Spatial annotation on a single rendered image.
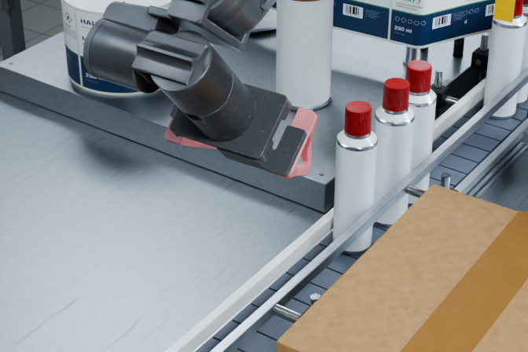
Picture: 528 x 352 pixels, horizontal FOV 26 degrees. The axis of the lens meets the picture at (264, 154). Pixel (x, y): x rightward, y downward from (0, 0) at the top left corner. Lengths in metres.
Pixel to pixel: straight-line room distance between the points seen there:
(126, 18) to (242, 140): 0.15
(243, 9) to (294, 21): 0.77
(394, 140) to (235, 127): 0.48
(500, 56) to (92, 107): 0.65
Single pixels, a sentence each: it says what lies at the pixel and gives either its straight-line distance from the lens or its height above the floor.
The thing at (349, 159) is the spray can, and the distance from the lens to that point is 1.41.
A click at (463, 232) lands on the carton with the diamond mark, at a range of 1.12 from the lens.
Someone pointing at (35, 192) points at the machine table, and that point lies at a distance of 1.73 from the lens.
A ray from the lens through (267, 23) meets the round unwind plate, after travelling 2.08.
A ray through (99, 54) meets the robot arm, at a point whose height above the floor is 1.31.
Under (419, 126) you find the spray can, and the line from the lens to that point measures 1.53.
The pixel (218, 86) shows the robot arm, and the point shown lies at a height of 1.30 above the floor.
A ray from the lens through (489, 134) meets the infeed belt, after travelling 1.78.
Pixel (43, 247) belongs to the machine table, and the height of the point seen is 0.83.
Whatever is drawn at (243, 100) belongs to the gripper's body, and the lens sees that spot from 1.01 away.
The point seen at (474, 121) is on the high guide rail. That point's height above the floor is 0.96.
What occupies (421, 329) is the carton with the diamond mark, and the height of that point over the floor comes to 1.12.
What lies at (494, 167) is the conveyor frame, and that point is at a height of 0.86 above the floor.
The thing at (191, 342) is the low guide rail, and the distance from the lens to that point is 1.30.
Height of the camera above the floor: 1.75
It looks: 31 degrees down
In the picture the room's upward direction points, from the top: straight up
